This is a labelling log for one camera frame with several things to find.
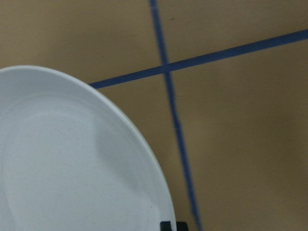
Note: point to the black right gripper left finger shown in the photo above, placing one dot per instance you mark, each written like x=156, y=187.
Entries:
x=165, y=226

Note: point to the blue plate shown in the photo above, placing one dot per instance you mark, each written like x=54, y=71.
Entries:
x=71, y=160

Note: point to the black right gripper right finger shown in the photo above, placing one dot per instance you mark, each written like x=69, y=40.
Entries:
x=181, y=226

